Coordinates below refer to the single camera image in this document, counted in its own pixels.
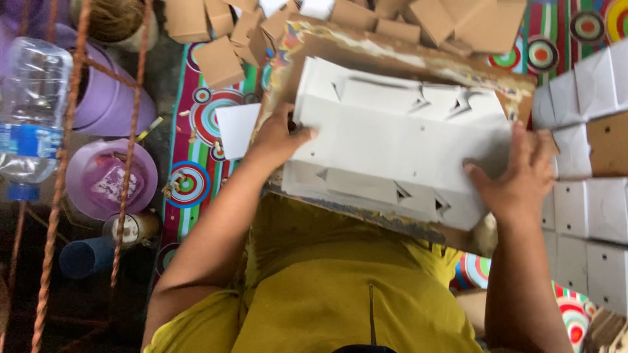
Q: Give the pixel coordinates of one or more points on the person's right hand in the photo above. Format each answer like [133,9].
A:
[520,191]

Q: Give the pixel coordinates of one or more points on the person's left hand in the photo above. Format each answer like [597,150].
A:
[272,139]

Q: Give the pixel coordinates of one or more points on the stack of white die-cut sheets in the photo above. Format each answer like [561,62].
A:
[392,147]

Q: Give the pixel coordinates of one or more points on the small white paper sheet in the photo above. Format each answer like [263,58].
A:
[238,130]

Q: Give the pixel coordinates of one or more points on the stack of white folded boxes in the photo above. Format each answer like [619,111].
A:
[571,208]

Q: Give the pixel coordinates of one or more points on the colourful circle-patterned mat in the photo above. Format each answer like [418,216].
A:
[206,117]

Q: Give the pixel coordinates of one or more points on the pile of brown folded boxes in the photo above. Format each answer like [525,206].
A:
[216,61]

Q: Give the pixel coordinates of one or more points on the worn brown cardboard board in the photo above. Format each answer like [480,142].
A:
[373,59]

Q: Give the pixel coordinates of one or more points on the person's yellow shirt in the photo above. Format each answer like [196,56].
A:
[319,294]

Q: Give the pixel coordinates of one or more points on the purple plastic bucket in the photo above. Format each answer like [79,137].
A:
[110,105]

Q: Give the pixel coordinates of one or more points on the clear glass cup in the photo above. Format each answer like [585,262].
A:
[132,229]

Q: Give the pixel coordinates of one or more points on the stack of flat brown cardboard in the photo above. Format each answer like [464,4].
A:
[606,333]

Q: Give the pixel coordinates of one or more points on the purple plastic bowl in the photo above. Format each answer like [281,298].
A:
[110,179]

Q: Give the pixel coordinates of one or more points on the brown fibrous round object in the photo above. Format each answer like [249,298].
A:
[115,19]

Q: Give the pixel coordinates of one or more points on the blue plastic cup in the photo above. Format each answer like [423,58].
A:
[86,257]

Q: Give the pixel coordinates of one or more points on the clear plastic water bottle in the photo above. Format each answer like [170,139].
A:
[32,98]

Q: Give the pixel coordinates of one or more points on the rusty metal rod frame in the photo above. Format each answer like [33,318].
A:
[63,162]

